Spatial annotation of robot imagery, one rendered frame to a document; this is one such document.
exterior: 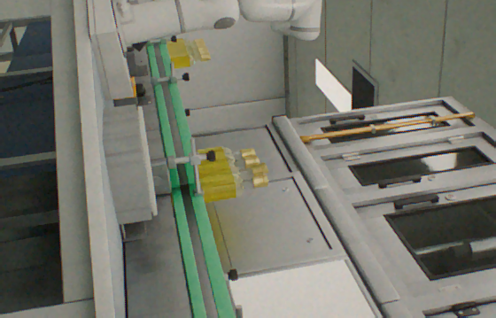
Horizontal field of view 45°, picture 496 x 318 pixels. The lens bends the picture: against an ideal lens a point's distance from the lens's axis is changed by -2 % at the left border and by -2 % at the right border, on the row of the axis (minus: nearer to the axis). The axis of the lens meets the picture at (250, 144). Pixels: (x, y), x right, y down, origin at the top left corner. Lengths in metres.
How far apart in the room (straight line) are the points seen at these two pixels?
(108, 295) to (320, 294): 0.62
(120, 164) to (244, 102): 6.84
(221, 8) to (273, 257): 0.67
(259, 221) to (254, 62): 6.24
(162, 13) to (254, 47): 6.39
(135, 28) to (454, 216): 1.09
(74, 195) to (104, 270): 0.20
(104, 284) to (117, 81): 0.61
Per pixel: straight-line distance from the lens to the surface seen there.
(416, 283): 1.67
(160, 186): 1.60
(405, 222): 1.89
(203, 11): 1.54
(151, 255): 1.41
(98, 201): 1.19
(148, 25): 1.54
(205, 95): 8.01
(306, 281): 1.58
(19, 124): 2.01
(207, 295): 1.31
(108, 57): 1.48
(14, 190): 2.23
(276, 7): 1.63
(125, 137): 1.32
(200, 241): 1.46
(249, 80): 8.04
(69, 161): 1.30
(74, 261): 1.20
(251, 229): 1.77
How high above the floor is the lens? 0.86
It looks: 9 degrees up
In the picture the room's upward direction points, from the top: 82 degrees clockwise
